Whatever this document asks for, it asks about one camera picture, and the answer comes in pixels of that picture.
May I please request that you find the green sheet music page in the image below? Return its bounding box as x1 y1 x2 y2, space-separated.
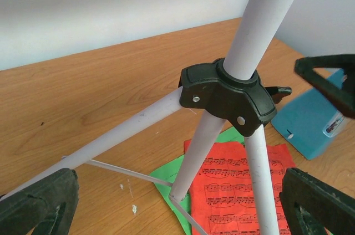
149 127 244 235

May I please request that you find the white perforated music stand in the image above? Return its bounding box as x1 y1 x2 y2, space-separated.
5 0 294 234

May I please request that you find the red cloth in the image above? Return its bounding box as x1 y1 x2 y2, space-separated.
183 140 296 235

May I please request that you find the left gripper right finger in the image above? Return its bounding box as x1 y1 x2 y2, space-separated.
280 168 354 234

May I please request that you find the blue metronome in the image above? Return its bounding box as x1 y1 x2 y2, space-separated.
270 68 348 161

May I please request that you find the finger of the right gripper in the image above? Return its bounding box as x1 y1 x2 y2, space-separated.
294 54 354 119

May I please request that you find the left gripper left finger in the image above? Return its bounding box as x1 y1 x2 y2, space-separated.
1 168 79 234

